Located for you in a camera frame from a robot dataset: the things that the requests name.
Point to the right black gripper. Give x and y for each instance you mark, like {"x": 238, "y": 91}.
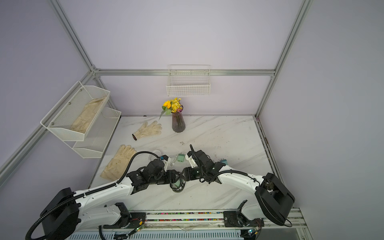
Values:
{"x": 190, "y": 175}

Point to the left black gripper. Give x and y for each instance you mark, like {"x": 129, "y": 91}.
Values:
{"x": 171, "y": 177}

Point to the green charger plug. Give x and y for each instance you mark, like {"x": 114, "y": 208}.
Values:
{"x": 177, "y": 183}
{"x": 180, "y": 158}

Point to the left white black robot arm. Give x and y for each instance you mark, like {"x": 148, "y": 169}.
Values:
{"x": 71, "y": 211}

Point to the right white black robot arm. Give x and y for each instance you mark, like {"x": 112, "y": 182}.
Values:
{"x": 274, "y": 199}

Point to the right teal charger plug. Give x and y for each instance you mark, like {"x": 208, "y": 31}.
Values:
{"x": 224, "y": 161}

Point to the beige leather glove on table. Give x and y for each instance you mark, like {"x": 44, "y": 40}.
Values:
{"x": 118, "y": 164}

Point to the white knit glove on table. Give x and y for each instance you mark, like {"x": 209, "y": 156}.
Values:
{"x": 147, "y": 130}

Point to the dark glass flower vase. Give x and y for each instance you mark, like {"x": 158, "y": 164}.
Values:
{"x": 178, "y": 123}

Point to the lower white mesh shelf bin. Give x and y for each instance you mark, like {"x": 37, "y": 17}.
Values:
{"x": 99, "y": 135}

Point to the white mesh shelf bin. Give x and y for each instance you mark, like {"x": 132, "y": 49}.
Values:
{"x": 60, "y": 118}
{"x": 99, "y": 135}

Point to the yellow flower bouquet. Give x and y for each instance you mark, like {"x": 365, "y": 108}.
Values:
{"x": 171, "y": 107}

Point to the beige glove in bin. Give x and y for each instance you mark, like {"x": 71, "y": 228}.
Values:
{"x": 83, "y": 121}

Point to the upper white mesh shelf bin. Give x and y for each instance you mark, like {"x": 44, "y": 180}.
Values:
{"x": 60, "y": 118}

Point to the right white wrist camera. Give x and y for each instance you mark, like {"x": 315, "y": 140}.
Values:
{"x": 190, "y": 158}

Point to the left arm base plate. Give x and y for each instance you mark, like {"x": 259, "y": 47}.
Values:
{"x": 132, "y": 220}

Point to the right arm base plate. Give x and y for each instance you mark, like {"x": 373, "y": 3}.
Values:
{"x": 237, "y": 219}

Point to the white wire wall basket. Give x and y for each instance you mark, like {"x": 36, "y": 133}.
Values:
{"x": 188, "y": 80}

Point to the aluminium front rail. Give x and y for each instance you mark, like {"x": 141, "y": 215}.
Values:
{"x": 198, "y": 225}

